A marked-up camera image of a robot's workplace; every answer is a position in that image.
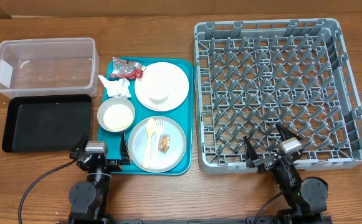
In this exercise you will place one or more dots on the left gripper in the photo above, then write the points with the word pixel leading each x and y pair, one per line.
pixel 116 165

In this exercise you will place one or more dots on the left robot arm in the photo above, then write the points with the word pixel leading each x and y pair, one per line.
pixel 89 198

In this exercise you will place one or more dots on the white rice portion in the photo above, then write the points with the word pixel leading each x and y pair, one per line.
pixel 118 117

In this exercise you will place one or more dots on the brown food scrap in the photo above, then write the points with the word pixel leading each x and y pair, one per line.
pixel 164 143

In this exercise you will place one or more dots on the grey plate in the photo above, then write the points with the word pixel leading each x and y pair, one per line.
pixel 166 162

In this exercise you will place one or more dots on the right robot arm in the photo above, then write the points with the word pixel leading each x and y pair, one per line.
pixel 306 198

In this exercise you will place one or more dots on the grey dishwasher rack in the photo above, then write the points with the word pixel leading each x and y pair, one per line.
pixel 251 75

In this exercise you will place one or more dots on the yellow spoon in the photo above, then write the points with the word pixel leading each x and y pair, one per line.
pixel 150 129

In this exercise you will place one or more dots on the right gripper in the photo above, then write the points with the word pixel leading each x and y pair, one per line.
pixel 252 159

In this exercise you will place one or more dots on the grey bowl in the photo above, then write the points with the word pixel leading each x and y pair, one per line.
pixel 112 101

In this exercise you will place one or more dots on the pink plate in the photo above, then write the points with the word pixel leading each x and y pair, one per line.
pixel 162 76

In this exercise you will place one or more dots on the pink fork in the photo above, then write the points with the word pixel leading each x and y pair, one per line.
pixel 155 149

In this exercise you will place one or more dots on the crumpled white napkin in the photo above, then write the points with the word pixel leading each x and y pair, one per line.
pixel 117 88

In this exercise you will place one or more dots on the teal serving tray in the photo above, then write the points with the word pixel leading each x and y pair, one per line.
pixel 183 115

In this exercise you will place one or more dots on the red foil wrapper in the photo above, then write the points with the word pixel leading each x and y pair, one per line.
pixel 126 69

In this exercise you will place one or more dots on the black plastic tray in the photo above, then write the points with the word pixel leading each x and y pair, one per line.
pixel 46 123

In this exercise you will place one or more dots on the clear plastic bin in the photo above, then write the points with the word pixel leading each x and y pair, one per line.
pixel 56 66

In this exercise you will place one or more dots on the white cup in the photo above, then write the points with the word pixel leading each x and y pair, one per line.
pixel 158 97

